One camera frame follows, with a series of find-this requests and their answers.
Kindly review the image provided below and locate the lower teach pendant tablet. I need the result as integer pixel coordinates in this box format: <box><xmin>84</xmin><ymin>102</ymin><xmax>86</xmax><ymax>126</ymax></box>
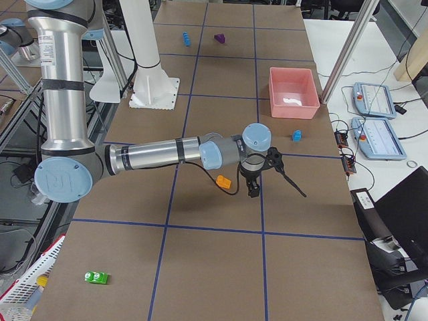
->
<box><xmin>351</xmin><ymin>117</ymin><xmax>407</xmax><ymax>161</ymax></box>

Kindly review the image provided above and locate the orange sloped block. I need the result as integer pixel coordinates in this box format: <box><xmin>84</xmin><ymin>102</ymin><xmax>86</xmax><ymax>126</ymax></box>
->
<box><xmin>215</xmin><ymin>175</ymin><xmax>232</xmax><ymax>189</ymax></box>

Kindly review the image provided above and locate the grey usb hub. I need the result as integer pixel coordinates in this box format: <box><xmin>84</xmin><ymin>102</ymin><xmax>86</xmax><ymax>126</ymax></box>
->
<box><xmin>334</xmin><ymin>130</ymin><xmax>348</xmax><ymax>148</ymax></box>
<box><xmin>341</xmin><ymin>156</ymin><xmax>356</xmax><ymax>176</ymax></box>

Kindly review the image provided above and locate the upper grey usb hub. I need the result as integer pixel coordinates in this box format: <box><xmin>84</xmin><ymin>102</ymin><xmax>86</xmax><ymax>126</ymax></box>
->
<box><xmin>334</xmin><ymin>130</ymin><xmax>348</xmax><ymax>148</ymax></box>

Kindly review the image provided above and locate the aluminium frame post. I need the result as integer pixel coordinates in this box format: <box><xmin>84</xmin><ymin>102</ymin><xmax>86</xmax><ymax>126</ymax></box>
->
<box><xmin>320</xmin><ymin>0</ymin><xmax>379</xmax><ymax>104</ymax></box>

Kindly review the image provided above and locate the green double block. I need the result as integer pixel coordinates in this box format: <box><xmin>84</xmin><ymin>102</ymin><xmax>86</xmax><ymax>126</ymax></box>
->
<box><xmin>84</xmin><ymin>271</ymin><xmax>108</xmax><ymax>285</ymax></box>

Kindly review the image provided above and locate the long blue block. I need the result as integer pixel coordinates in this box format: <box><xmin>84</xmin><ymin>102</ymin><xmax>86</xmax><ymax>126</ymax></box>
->
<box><xmin>183</xmin><ymin>31</ymin><xmax>191</xmax><ymax>47</ymax></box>

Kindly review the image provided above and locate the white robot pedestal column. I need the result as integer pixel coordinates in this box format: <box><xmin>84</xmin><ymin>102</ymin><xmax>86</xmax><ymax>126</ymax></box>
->
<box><xmin>120</xmin><ymin>0</ymin><xmax>180</xmax><ymax>110</ymax></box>

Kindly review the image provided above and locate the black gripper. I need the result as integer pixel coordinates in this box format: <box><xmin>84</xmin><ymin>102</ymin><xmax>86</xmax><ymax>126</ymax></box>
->
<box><xmin>239</xmin><ymin>159</ymin><xmax>264</xmax><ymax>197</ymax></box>

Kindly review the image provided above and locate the black laptop computer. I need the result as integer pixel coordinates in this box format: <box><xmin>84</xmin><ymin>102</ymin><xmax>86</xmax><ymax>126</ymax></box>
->
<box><xmin>350</xmin><ymin>167</ymin><xmax>427</xmax><ymax>310</ymax></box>

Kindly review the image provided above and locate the purple sloped block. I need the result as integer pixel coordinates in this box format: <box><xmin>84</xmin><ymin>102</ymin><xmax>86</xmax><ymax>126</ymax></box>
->
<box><xmin>213</xmin><ymin>33</ymin><xmax>226</xmax><ymax>44</ymax></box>

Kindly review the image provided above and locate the small blue block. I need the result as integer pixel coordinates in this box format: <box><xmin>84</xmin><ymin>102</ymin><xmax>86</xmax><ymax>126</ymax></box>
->
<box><xmin>292</xmin><ymin>130</ymin><xmax>302</xmax><ymax>142</ymax></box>

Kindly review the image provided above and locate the teach pendant tablet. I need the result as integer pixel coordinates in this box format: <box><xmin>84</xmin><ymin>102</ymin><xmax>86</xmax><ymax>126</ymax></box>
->
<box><xmin>352</xmin><ymin>82</ymin><xmax>397</xmax><ymax>119</ymax></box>
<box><xmin>351</xmin><ymin>117</ymin><xmax>407</xmax><ymax>161</ymax></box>

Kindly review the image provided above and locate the lower grey usb hub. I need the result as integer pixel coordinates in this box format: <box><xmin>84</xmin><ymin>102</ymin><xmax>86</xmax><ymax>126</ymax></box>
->
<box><xmin>341</xmin><ymin>156</ymin><xmax>356</xmax><ymax>176</ymax></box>

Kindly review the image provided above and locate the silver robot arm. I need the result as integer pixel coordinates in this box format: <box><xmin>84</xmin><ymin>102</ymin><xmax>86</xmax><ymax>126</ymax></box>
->
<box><xmin>27</xmin><ymin>1</ymin><xmax>274</xmax><ymax>203</ymax></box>
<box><xmin>1</xmin><ymin>18</ymin><xmax>40</xmax><ymax>67</ymax></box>

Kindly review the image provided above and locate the upper teach pendant tablet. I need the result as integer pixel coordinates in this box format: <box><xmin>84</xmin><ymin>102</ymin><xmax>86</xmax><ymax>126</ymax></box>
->
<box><xmin>352</xmin><ymin>82</ymin><xmax>397</xmax><ymax>119</ymax></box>

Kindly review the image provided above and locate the pink plastic box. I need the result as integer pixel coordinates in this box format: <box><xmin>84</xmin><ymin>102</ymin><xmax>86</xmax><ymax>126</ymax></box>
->
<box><xmin>269</xmin><ymin>67</ymin><xmax>320</xmax><ymax>120</ymax></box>

